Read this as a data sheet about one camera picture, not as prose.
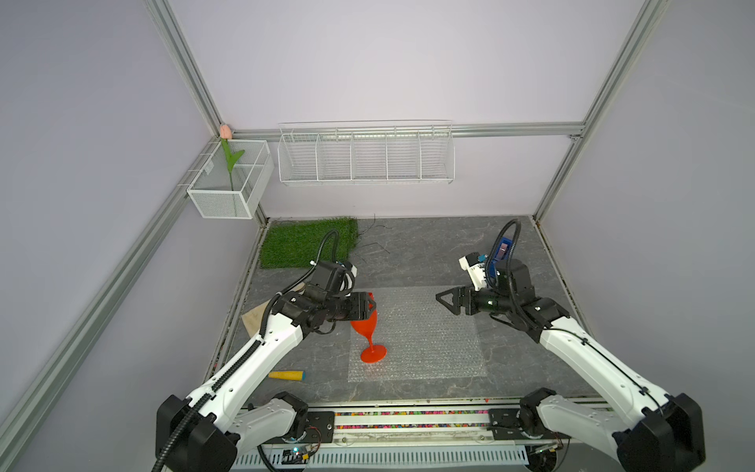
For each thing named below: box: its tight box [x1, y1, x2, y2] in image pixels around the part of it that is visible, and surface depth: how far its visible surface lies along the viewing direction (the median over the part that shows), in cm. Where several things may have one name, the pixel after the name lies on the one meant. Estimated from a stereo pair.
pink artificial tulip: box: [219, 123, 245, 191], surface depth 92 cm
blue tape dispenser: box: [493, 236, 514, 262], surface depth 104 cm
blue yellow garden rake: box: [267, 370, 306, 381], surface depth 83 cm
